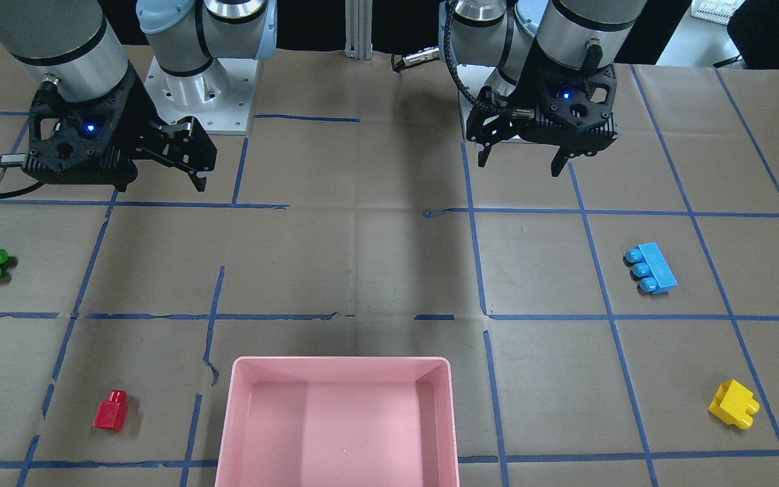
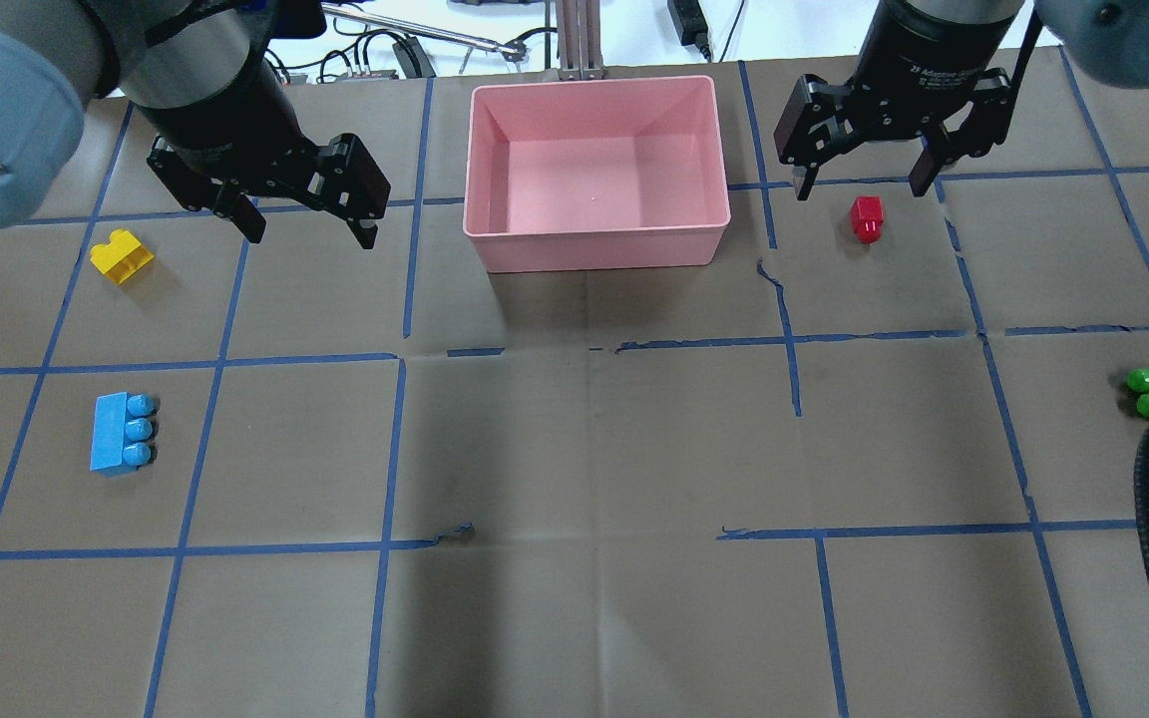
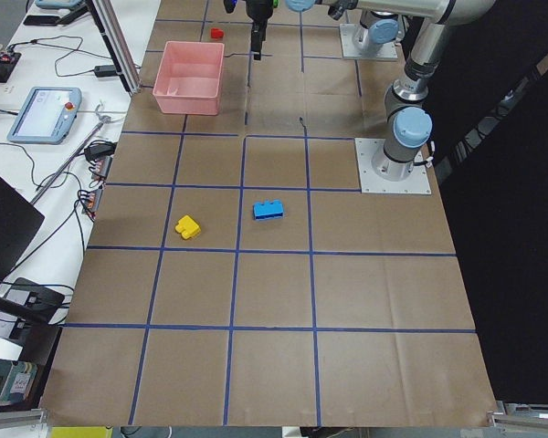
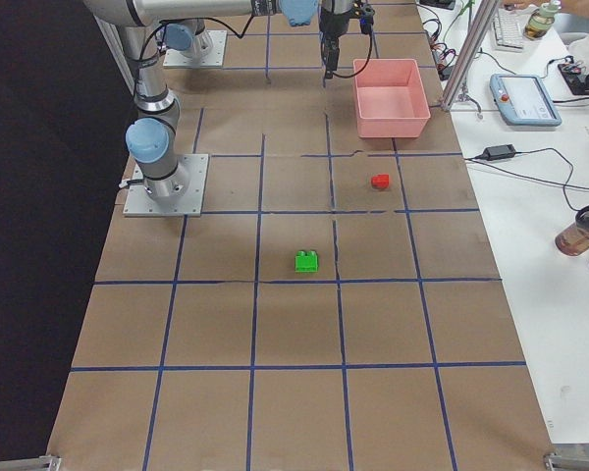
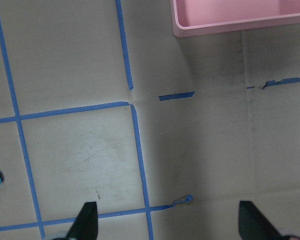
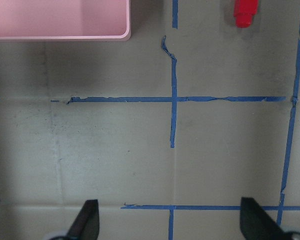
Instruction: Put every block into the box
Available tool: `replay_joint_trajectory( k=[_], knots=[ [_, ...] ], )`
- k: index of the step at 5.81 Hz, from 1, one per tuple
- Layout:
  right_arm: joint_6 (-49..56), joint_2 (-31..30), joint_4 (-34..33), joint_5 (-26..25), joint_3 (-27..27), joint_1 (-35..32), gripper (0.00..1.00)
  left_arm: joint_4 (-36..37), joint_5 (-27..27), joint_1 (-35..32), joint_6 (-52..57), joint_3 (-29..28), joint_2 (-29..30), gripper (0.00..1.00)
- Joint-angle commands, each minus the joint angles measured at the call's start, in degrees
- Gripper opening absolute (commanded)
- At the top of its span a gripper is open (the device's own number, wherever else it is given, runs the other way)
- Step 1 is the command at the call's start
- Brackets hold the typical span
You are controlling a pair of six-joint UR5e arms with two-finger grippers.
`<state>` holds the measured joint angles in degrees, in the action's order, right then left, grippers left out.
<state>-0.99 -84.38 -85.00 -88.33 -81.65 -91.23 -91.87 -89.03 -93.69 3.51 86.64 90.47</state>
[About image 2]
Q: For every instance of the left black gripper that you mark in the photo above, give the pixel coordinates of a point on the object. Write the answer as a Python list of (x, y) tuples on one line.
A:
[(218, 108)]

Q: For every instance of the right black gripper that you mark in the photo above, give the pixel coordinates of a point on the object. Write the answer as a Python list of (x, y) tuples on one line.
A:
[(934, 62)]

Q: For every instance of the yellow toy block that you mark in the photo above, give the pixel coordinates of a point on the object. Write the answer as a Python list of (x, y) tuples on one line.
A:
[(120, 257)]

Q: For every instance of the blue toy block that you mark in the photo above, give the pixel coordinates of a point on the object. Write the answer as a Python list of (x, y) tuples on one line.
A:
[(122, 432)]

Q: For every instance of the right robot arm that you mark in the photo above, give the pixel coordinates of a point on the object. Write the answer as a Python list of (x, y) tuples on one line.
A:
[(1109, 39)]

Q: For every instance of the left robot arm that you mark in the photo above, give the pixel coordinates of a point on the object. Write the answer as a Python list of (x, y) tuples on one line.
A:
[(56, 57)]

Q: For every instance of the pink plastic box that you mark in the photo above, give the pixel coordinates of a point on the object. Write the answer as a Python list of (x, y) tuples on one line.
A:
[(595, 175)]

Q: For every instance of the red toy block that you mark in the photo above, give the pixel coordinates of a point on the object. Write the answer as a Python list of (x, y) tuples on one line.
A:
[(866, 215)]

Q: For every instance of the metal rod tool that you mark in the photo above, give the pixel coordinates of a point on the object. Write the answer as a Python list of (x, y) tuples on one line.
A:
[(513, 50)]

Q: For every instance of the black power adapter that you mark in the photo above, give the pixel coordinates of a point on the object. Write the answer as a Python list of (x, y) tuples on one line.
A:
[(690, 26)]

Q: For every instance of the aluminium frame post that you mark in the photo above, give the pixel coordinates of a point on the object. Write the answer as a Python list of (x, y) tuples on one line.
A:
[(579, 40)]

